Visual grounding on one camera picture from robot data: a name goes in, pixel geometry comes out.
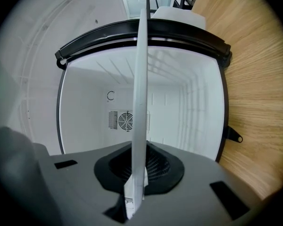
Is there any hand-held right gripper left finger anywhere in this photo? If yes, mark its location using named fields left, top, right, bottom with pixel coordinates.
left=39, top=141, right=133, bottom=226

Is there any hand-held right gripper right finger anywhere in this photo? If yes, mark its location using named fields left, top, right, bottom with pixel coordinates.
left=132, top=141, right=265, bottom=226

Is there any black mini fridge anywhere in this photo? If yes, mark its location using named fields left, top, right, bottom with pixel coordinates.
left=56, top=45, right=244, bottom=164

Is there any wooden desk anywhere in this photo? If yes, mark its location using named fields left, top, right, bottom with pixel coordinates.
left=191, top=0, right=283, bottom=201

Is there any white box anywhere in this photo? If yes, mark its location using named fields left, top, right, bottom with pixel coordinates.
left=152, top=6, right=207, bottom=30

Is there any light blue table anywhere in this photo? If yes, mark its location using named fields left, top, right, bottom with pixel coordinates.
left=119, top=0, right=177, bottom=18

